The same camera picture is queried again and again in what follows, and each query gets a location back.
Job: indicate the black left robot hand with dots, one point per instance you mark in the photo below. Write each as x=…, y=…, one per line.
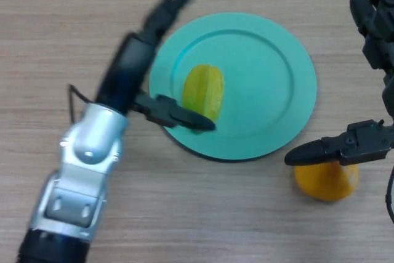
x=129, y=69

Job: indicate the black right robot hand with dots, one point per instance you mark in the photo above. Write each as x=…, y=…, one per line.
x=369, y=146

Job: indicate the yellow-green starfruit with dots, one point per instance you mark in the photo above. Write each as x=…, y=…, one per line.
x=206, y=90

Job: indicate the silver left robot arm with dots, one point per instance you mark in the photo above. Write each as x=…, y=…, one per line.
x=77, y=167

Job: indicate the green round plate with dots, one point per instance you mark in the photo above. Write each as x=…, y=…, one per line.
x=261, y=90

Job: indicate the orange fruit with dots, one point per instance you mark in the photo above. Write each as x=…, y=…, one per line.
x=326, y=183

